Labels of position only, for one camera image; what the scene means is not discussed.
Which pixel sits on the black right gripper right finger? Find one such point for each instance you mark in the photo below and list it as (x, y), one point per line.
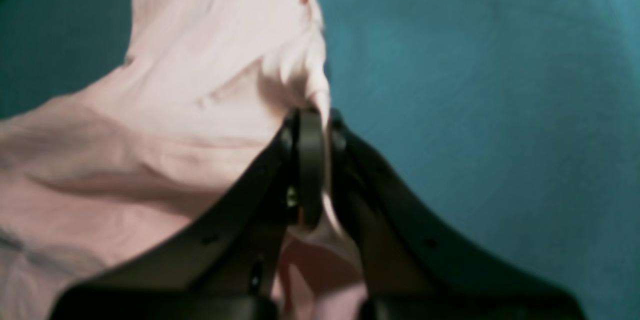
(415, 265)

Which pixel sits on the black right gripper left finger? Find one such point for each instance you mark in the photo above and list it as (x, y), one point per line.
(221, 267)

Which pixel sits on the pink T-shirt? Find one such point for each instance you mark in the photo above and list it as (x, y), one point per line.
(95, 178)

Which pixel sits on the teal table cloth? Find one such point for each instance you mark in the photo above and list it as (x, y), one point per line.
(516, 120)

